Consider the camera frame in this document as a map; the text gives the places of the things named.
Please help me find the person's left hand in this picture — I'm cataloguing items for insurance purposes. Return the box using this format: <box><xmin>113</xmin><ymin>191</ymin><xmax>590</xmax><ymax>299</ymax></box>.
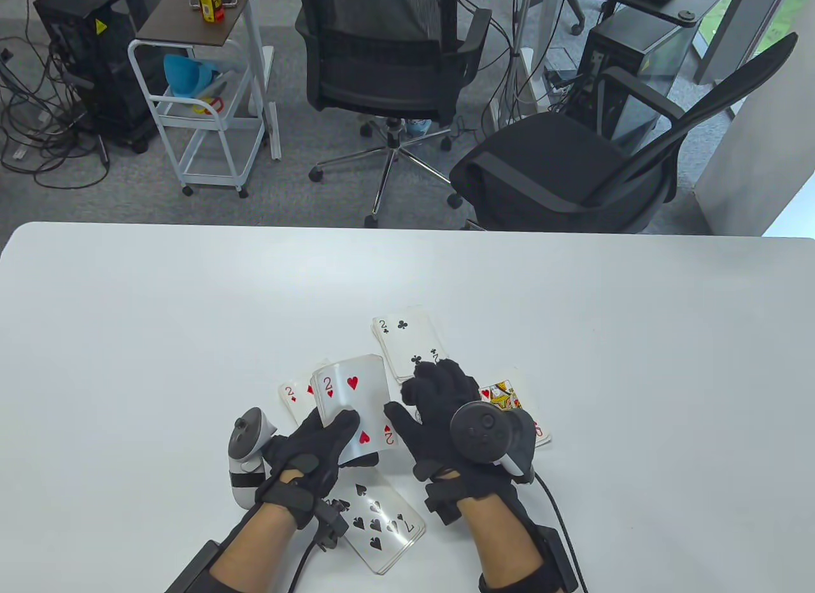
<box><xmin>255</xmin><ymin>408</ymin><xmax>381</xmax><ymax>530</ymax></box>

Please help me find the person's right hand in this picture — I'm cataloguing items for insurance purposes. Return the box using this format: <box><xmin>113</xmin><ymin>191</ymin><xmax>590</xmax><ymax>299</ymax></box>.
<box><xmin>384</xmin><ymin>359</ymin><xmax>537</xmax><ymax>524</ymax></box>

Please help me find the pile of face-up diamonds cards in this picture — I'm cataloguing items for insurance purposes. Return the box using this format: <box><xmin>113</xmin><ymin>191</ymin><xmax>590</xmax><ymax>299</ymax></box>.
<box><xmin>278</xmin><ymin>382</ymin><xmax>317</xmax><ymax>426</ymax></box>

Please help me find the pile of face-up hearts cards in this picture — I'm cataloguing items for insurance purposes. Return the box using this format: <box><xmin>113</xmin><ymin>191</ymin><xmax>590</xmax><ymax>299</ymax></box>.
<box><xmin>479</xmin><ymin>375</ymin><xmax>551</xmax><ymax>447</ymax></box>

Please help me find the stack of red-backed playing cards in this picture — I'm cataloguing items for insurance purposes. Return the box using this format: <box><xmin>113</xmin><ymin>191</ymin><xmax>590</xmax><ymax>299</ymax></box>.
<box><xmin>310</xmin><ymin>354</ymin><xmax>400</xmax><ymax>468</ymax></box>

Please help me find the pile of face-up clubs cards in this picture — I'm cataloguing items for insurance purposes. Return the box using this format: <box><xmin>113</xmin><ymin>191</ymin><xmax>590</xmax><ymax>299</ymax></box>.
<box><xmin>371</xmin><ymin>306</ymin><xmax>451</xmax><ymax>383</ymax></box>

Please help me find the pile of face-up spades cards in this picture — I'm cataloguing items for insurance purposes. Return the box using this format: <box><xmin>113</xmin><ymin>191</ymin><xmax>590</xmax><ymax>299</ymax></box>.
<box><xmin>332</xmin><ymin>467</ymin><xmax>426</xmax><ymax>575</ymax></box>

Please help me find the person's left forearm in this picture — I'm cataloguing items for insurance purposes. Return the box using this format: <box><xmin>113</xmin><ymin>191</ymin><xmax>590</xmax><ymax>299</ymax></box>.
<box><xmin>210</xmin><ymin>507</ymin><xmax>300</xmax><ymax>593</ymax></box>

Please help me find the person's right forearm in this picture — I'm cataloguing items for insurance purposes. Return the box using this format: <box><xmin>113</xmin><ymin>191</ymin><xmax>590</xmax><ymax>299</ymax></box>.
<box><xmin>457</xmin><ymin>497</ymin><xmax>549</xmax><ymax>593</ymax></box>

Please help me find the grey left hand controller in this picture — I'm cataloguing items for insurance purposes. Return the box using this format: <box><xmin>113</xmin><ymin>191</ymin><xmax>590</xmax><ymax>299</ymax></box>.
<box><xmin>228</xmin><ymin>407</ymin><xmax>279</xmax><ymax>510</ymax></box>

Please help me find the black padded office chair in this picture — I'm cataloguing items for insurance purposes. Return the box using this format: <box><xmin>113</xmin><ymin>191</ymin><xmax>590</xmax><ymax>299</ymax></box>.
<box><xmin>449</xmin><ymin>32</ymin><xmax>800</xmax><ymax>234</ymax></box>

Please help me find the black mesh back office chair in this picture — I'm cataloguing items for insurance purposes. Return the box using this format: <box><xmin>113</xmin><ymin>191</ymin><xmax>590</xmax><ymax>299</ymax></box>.
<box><xmin>294</xmin><ymin>0</ymin><xmax>494</xmax><ymax>229</ymax></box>

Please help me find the blue plastic bowl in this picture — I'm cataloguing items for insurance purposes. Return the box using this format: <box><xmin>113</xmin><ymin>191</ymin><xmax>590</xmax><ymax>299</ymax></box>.
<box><xmin>164</xmin><ymin>54</ymin><xmax>225</xmax><ymax>100</ymax></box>

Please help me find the black chair base with casters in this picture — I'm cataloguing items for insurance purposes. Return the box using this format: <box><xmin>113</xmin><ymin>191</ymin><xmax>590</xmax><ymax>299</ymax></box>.
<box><xmin>563</xmin><ymin>0</ymin><xmax>618</xmax><ymax>37</ymax></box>

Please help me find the black computer tower yellow sticker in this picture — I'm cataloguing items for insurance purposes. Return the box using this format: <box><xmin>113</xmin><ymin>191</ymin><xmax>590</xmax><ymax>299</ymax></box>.
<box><xmin>33</xmin><ymin>0</ymin><xmax>174</xmax><ymax>153</ymax></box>

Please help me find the black glass side computer tower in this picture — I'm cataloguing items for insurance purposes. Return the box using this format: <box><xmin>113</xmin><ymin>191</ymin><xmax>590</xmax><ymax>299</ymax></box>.
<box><xmin>563</xmin><ymin>10</ymin><xmax>699</xmax><ymax>155</ymax></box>

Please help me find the brown top white side table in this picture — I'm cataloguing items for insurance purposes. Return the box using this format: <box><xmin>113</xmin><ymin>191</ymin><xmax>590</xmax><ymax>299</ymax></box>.
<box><xmin>136</xmin><ymin>0</ymin><xmax>282</xmax><ymax>162</ymax></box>

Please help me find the dark office desk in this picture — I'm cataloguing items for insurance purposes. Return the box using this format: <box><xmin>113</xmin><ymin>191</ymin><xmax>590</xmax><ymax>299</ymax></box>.
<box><xmin>563</xmin><ymin>0</ymin><xmax>725</xmax><ymax>25</ymax></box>

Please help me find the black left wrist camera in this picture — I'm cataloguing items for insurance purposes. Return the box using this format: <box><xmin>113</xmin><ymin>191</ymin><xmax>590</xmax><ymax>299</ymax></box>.
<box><xmin>315</xmin><ymin>499</ymin><xmax>350</xmax><ymax>551</ymax></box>

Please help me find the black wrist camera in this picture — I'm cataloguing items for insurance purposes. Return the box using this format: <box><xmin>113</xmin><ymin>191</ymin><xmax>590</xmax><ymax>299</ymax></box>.
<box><xmin>425</xmin><ymin>482</ymin><xmax>464</xmax><ymax>525</ymax></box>
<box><xmin>315</xmin><ymin>499</ymin><xmax>350</xmax><ymax>551</ymax></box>

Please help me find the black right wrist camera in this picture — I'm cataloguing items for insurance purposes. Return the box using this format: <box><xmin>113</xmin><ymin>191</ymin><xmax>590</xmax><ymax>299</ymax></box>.
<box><xmin>425</xmin><ymin>482</ymin><xmax>464</xmax><ymax>525</ymax></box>

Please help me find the black left glove cable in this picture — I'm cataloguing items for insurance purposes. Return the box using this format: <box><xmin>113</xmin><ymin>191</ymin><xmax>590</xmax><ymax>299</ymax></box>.
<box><xmin>288</xmin><ymin>541</ymin><xmax>319</xmax><ymax>593</ymax></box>

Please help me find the black glove cable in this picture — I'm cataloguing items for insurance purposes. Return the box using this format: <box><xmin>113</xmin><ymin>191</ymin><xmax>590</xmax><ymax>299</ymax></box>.
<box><xmin>532</xmin><ymin>472</ymin><xmax>590</xmax><ymax>593</ymax></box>
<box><xmin>288</xmin><ymin>541</ymin><xmax>319</xmax><ymax>593</ymax></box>

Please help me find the black right glove cable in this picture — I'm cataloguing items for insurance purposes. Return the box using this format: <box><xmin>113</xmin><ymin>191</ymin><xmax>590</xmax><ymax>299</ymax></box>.
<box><xmin>532</xmin><ymin>472</ymin><xmax>590</xmax><ymax>593</ymax></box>

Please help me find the black left forearm strap pack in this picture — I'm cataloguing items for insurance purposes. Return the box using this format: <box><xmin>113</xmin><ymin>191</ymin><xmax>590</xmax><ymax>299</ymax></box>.
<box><xmin>166</xmin><ymin>541</ymin><xmax>255</xmax><ymax>593</ymax></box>

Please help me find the black forearm strap pack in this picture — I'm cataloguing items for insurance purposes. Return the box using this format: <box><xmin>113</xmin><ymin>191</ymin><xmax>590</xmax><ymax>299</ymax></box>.
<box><xmin>166</xmin><ymin>541</ymin><xmax>255</xmax><ymax>593</ymax></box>
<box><xmin>479</xmin><ymin>526</ymin><xmax>579</xmax><ymax>593</ymax></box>

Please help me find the black right forearm strap pack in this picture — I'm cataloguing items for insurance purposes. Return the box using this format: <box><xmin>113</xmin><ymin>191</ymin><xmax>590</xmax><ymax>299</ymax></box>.
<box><xmin>479</xmin><ymin>526</ymin><xmax>579</xmax><ymax>593</ymax></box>

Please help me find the white wire rolling cart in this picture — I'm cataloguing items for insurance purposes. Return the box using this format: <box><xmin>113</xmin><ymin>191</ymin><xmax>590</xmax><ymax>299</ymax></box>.
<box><xmin>127</xmin><ymin>39</ymin><xmax>267</xmax><ymax>199</ymax></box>

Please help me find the tangle of black floor cables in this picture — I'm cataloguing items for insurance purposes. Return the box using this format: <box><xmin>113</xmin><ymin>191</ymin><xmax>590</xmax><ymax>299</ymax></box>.
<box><xmin>0</xmin><ymin>36</ymin><xmax>114</xmax><ymax>189</ymax></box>

